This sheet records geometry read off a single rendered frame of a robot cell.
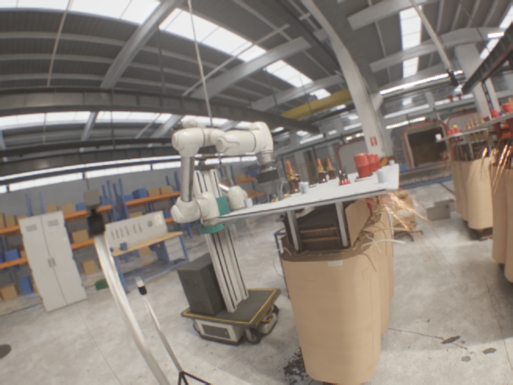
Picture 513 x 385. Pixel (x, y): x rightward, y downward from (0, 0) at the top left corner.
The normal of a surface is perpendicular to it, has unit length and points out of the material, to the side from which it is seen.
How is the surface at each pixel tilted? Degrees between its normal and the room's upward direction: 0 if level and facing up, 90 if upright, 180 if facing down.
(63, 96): 90
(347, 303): 90
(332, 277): 90
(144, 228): 90
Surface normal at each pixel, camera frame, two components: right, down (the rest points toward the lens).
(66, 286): 0.77, -0.18
